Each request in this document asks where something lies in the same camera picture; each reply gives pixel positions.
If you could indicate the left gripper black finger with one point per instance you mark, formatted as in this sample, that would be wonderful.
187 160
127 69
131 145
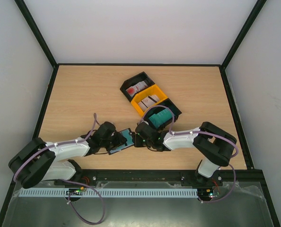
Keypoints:
119 138
115 146

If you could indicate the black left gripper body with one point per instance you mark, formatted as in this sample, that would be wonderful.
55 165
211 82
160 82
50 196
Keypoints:
104 144

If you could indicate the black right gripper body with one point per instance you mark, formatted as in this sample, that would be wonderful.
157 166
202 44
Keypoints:
138 138

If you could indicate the teal credit card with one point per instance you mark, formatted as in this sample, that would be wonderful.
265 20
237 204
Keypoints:
127 133

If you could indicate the black leather card holder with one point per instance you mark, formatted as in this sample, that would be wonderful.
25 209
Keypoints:
113 152

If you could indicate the black bin with teal cards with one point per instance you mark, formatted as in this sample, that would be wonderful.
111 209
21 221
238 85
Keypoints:
167 103

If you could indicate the yellow plastic bin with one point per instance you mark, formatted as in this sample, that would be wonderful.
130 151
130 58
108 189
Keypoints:
152 90

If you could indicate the black bin with red cards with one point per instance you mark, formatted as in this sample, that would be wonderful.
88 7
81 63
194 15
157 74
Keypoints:
134 80

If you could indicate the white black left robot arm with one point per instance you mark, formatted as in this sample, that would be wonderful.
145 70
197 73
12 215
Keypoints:
43 161

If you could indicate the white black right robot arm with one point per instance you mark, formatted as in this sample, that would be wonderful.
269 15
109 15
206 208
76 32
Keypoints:
217 146

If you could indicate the teal card stack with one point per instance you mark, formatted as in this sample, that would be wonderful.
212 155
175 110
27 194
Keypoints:
162 118

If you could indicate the white floral card stack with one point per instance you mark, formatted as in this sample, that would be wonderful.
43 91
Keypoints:
148 101

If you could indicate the red white card stack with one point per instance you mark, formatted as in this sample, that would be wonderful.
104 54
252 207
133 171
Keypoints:
132 90

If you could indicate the black aluminium frame rail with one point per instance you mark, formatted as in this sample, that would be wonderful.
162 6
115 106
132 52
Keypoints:
184 177

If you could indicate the white slotted cable duct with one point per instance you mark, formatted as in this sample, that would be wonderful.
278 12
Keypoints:
110 193

